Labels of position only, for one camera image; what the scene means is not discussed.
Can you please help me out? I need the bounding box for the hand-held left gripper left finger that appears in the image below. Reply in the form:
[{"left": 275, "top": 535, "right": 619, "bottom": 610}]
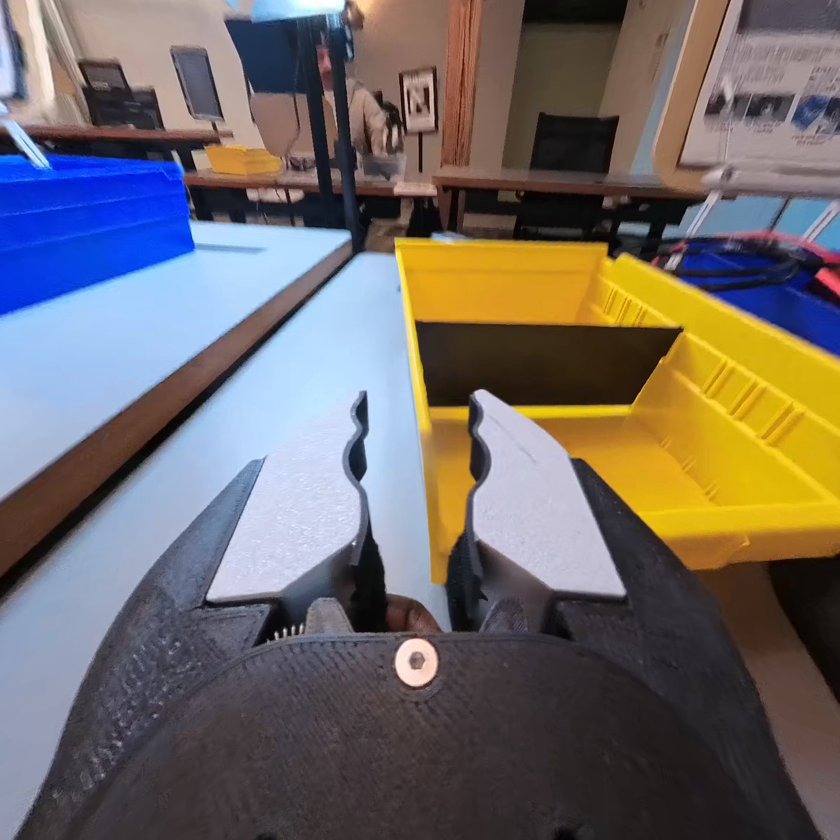
[{"left": 205, "top": 390, "right": 389, "bottom": 632}]

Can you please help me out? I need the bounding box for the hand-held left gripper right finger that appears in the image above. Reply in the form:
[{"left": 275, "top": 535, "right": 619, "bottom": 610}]
[{"left": 446, "top": 389, "right": 627, "bottom": 632}]

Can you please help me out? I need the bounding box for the yellow plastic bin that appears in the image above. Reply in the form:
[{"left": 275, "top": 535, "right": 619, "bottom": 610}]
[
  {"left": 203, "top": 144, "right": 284, "bottom": 177},
  {"left": 394, "top": 238, "right": 840, "bottom": 585}
]

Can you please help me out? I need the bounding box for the blue plastic bin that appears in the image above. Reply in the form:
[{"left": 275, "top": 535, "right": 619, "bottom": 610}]
[
  {"left": 676, "top": 236, "right": 840, "bottom": 358},
  {"left": 0, "top": 154, "right": 196, "bottom": 316}
]

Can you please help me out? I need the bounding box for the person's left hand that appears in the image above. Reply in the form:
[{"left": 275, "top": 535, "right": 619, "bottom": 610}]
[{"left": 386, "top": 592, "right": 442, "bottom": 634}]

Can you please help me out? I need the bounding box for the light wooden table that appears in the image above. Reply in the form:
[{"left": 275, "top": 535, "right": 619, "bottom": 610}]
[{"left": 432, "top": 169, "right": 713, "bottom": 234}]

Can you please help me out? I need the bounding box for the black pole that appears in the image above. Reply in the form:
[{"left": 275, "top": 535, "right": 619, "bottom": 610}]
[{"left": 298, "top": 13, "right": 365, "bottom": 253}]

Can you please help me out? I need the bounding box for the black office chair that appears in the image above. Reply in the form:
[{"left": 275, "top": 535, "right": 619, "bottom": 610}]
[{"left": 514, "top": 112, "right": 621, "bottom": 240}]

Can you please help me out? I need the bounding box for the white sign stand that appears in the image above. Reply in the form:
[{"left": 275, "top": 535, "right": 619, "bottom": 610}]
[{"left": 682, "top": 164, "right": 840, "bottom": 253}]

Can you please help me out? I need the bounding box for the framed picture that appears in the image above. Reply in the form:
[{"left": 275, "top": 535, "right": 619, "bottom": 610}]
[{"left": 398, "top": 66, "right": 439, "bottom": 135}]

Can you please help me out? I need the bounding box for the tablet on stand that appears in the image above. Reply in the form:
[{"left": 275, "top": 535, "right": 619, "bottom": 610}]
[{"left": 169, "top": 45, "right": 225, "bottom": 124}]

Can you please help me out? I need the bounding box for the wooden sign board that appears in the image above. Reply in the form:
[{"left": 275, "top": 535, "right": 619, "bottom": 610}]
[{"left": 655, "top": 0, "right": 840, "bottom": 194}]

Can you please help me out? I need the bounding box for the wooden door frame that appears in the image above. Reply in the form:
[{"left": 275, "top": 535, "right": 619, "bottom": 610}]
[{"left": 441, "top": 0, "right": 484, "bottom": 168}]

